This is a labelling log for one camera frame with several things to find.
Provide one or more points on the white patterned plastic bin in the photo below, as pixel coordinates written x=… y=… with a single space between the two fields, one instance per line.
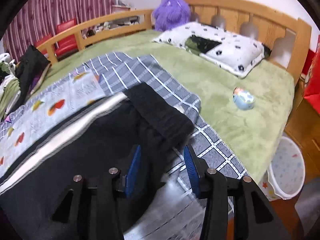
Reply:
x=285 y=175

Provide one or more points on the green bed blanket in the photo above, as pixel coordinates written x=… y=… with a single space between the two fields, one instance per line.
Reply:
x=253 y=135

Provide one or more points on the folded white green quilt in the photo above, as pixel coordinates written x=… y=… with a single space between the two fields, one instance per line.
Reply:
x=10 y=86

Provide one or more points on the black pants with white stripe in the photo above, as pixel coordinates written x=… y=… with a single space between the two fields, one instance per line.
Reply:
x=89 y=143

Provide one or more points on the red chair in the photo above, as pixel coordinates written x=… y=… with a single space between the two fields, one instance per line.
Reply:
x=66 y=45

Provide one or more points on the small blue round toy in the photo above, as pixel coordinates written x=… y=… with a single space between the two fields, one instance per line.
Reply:
x=243 y=99

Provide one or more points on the red bag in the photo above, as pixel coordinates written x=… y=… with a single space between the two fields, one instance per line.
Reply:
x=312 y=81

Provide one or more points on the black clothes pile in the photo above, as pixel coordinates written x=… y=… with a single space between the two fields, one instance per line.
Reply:
x=31 y=62

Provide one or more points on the maroon striped curtain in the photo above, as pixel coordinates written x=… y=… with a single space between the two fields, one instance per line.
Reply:
x=39 y=18

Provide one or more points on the white black-dotted pillow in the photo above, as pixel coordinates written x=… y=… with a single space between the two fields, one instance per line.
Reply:
x=232 y=52

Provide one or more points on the wooden bed frame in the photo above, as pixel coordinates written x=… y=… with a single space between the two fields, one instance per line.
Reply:
x=232 y=15

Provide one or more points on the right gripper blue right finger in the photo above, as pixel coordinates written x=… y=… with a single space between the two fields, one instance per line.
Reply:
x=254 y=217

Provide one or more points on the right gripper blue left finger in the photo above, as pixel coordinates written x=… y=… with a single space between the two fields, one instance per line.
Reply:
x=89 y=209

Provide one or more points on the purple plush toy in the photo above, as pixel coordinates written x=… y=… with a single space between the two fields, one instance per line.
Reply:
x=171 y=14

